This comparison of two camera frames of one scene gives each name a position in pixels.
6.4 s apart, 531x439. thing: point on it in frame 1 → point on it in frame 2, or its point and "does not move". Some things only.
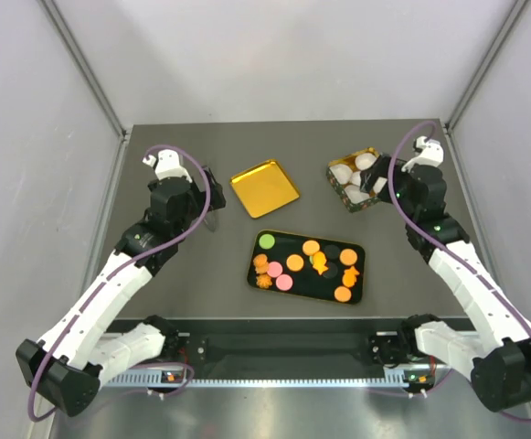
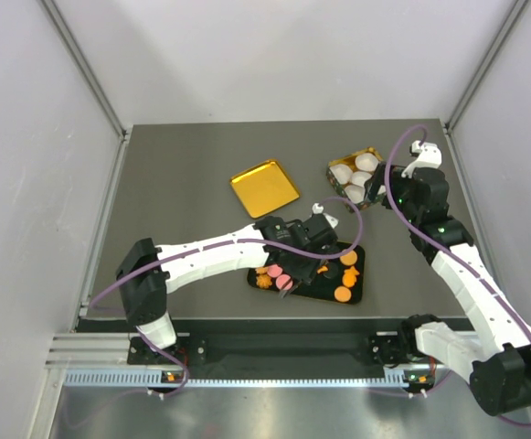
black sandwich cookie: (333, 270) does not move
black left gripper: (200, 196) → (324, 248)
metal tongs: (217, 198) → (285, 292)
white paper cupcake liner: (356, 177) does not move
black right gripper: (379, 169) does not move
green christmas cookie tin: (345, 177) does not move
